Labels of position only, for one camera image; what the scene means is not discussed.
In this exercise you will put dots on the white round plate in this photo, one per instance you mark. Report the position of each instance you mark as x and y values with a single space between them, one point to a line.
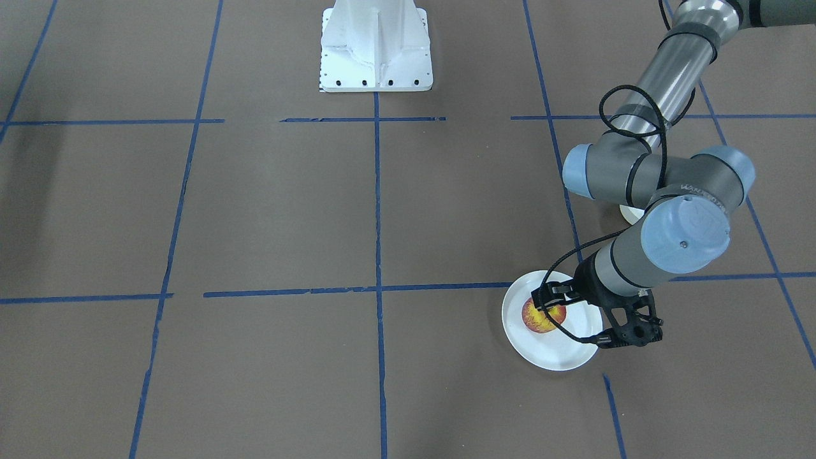
550 350

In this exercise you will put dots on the brown paper table cover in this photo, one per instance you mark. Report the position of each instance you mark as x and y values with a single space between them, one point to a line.
203 256

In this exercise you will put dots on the white bowl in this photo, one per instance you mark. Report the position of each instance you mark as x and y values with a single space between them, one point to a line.
631 214

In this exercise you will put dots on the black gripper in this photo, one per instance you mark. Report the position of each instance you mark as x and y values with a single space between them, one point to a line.
585 285

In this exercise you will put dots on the red yellow apple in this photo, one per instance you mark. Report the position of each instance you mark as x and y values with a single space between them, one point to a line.
537 321

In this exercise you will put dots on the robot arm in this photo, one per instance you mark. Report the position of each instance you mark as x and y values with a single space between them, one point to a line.
687 203

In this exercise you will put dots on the white camera mast base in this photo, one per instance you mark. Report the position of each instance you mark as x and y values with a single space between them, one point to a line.
375 46

